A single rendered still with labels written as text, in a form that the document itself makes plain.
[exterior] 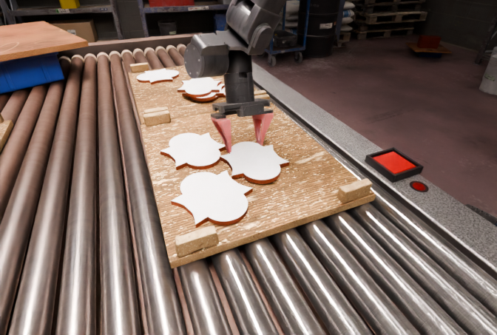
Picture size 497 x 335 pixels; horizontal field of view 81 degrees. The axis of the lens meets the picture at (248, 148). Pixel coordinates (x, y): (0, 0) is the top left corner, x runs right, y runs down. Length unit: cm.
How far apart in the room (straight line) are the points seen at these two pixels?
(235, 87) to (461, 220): 44
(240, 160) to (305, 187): 13
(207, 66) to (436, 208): 46
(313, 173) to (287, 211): 11
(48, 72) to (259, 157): 83
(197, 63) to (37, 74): 75
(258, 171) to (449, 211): 33
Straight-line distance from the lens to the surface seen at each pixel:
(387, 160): 65
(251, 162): 56
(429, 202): 61
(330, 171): 57
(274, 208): 48
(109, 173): 63
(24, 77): 118
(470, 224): 60
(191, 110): 79
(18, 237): 59
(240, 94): 56
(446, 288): 49
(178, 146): 62
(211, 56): 52
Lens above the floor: 127
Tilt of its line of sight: 33 degrees down
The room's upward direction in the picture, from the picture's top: straight up
